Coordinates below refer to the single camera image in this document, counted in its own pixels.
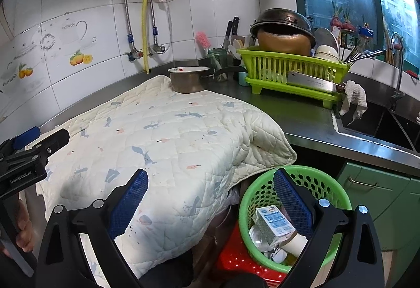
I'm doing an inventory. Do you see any pink bottle brush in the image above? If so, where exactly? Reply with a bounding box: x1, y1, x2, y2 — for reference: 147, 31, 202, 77
196, 31, 224, 79

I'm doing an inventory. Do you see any green plastic basket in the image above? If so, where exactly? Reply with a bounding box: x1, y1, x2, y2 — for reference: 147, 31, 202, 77
238, 166, 352, 275

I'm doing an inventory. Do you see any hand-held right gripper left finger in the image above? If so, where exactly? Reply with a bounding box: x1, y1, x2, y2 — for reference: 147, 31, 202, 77
35, 168, 149, 288

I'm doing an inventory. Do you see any green plastic dish rack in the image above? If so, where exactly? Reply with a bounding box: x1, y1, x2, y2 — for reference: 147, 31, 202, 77
236, 45, 351, 109

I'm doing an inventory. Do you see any green cabinet door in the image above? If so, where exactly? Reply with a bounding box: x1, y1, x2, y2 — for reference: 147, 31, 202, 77
336, 162, 420, 252

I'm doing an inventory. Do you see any brown bowl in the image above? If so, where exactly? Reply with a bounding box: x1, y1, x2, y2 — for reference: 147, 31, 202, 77
257, 27, 312, 56

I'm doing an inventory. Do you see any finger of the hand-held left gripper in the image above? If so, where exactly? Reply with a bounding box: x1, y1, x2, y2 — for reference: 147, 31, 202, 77
23, 128, 70, 161
0, 127, 40, 159

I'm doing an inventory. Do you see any person's left hand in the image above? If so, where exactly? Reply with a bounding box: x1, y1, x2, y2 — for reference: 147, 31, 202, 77
15, 201, 35, 254

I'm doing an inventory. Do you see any metal pot with black handle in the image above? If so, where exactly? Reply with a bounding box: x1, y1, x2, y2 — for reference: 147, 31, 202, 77
168, 66, 245, 94

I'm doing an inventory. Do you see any white plate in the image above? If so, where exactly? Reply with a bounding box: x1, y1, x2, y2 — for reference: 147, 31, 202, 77
314, 27, 337, 47

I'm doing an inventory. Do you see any blue and white milk carton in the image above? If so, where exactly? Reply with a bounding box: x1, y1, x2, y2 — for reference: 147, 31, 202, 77
253, 205, 295, 238

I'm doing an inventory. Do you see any clear plastic cup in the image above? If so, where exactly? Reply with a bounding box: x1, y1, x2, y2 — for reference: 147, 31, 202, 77
249, 225, 273, 252

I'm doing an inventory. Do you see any utensil holder with brushes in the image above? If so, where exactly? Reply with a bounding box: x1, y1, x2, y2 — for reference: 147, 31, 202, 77
207, 48, 228, 82

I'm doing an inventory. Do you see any chrome sink faucet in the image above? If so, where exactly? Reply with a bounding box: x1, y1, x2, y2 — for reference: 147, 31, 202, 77
389, 33, 407, 111

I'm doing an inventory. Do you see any yellow gas hose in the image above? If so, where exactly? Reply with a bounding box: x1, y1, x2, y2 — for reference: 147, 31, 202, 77
142, 0, 153, 74

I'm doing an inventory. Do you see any cream quilted printed mat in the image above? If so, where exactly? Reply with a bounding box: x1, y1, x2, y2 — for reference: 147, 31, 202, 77
25, 74, 297, 279

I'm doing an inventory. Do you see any white ceramic bowl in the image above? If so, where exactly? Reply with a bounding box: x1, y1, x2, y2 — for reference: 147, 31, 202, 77
314, 45, 339, 62

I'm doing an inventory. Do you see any red plastic stool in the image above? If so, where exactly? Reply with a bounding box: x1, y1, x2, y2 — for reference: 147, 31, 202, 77
217, 222, 289, 287

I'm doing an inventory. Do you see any bundle of metal utensils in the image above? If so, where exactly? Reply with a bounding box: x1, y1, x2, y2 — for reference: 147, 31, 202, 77
339, 49, 384, 66

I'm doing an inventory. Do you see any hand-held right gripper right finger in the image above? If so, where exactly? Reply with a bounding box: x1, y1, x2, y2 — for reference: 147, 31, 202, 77
273, 168, 385, 288

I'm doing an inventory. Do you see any white dish cloth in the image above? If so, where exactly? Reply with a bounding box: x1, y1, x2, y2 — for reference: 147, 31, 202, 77
339, 80, 368, 119

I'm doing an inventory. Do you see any metal flexible hose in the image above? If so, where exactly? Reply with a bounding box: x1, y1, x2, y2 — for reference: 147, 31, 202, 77
149, 0, 173, 54
112, 0, 136, 52

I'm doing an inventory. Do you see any stainless steel sink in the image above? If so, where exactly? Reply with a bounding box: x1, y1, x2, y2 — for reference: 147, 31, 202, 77
341, 99, 420, 152

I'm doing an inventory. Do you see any black wok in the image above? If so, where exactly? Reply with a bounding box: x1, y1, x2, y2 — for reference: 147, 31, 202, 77
250, 8, 317, 46

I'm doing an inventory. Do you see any steel cleaver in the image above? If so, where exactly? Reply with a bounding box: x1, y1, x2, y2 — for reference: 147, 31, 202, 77
287, 71, 345, 94

